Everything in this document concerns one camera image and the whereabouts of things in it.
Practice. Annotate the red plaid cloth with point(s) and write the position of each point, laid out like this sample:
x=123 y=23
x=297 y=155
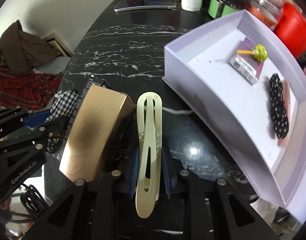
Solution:
x=31 y=91

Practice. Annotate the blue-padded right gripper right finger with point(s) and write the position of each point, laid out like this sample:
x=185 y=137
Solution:
x=169 y=172

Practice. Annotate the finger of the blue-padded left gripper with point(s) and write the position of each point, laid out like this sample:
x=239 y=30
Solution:
x=53 y=129
x=37 y=118

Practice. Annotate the gold cardboard box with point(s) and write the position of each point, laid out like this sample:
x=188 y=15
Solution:
x=103 y=114

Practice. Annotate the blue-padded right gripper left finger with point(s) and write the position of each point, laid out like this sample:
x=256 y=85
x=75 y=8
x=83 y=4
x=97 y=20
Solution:
x=133 y=174

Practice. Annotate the white open gift box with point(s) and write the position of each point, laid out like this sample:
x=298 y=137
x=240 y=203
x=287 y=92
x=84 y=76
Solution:
x=197 y=68

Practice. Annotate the black polka dot scrunchie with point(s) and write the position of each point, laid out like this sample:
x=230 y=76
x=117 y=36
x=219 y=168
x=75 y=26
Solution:
x=278 y=111

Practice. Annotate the green lollipop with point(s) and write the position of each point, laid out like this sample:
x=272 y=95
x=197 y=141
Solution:
x=259 y=53

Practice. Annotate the brown cloth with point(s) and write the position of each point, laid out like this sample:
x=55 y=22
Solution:
x=21 y=52

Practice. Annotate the red cylindrical canister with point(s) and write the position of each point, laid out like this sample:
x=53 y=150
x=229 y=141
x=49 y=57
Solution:
x=291 y=30

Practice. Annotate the purple eyes cosmetic box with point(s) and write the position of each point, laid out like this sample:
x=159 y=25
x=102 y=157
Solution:
x=246 y=64

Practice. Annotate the black white checkered scrunchie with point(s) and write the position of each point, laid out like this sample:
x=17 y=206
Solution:
x=63 y=107

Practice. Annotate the smartphone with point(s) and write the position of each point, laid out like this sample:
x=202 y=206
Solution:
x=127 y=5

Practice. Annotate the cream plastic hair clip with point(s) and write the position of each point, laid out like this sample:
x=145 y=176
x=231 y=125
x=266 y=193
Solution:
x=149 y=124

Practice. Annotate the clear jar orange label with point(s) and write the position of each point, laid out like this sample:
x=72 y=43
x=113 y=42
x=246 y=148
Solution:
x=268 y=12

